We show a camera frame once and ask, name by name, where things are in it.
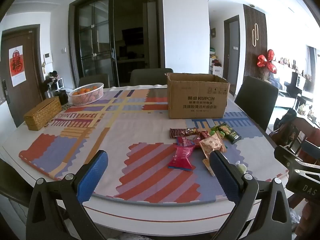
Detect woven tissue box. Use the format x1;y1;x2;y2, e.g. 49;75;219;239
24;97;62;131

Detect small pale green candy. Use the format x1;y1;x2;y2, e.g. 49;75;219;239
235;161;248;174

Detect brown wooden chair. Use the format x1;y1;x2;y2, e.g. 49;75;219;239
271;109;320;167

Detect brown entrance door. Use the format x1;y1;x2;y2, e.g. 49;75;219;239
0;24;47;128

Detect black plush toy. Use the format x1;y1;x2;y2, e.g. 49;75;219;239
41;71;59;93

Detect wide dark dining chair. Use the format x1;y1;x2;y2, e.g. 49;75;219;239
130;68;174;86

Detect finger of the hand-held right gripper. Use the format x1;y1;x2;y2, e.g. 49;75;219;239
274;145;320;178

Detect dark slatted wall panel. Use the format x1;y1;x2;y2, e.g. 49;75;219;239
243;4;268;80

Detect light green snack packet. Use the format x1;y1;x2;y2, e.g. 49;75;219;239
210;124;227;140

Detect small dark dining chair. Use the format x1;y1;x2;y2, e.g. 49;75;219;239
78;74;110;88

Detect dark hallway door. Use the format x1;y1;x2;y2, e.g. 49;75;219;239
222;15;240;96

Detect dark green snack packet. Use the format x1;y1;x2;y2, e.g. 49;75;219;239
220;122;242;145

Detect white plastic basket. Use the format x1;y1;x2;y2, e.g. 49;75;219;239
69;82;105;106

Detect red pictured snack packet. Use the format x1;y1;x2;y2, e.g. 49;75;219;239
176;134;202;148

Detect brown cardboard box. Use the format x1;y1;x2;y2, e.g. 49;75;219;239
165;72;230;119

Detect black pouch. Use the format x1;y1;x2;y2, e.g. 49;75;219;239
54;89;69;105

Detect red and white door poster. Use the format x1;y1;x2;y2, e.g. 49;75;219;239
9;45;27;83

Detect white toy shelf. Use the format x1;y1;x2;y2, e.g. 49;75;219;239
210;46;223;78

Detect dark red snack packet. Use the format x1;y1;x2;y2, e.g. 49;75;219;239
168;144;196;172

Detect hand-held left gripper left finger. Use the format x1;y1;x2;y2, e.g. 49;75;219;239
26;150;109;240

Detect pile of oranges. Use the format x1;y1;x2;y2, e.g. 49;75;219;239
73;86;99;96

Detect glass sliding door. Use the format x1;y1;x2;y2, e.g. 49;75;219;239
68;0;167;89

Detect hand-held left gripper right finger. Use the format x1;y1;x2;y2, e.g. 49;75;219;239
209;150;292;240

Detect red foil balloons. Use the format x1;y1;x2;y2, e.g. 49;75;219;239
257;49;277;74

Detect brown striped snack packet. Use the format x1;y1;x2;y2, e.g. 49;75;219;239
169;127;200;138

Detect round-backed dark dining chair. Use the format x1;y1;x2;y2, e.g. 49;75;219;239
234;76;279;132

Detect tan snack packet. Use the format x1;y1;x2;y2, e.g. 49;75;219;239
202;152;216;176
199;133;227;157

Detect gold loop wall ornament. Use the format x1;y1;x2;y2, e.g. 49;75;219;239
251;24;259;47

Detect person's right forearm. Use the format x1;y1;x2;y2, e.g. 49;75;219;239
290;197;320;240

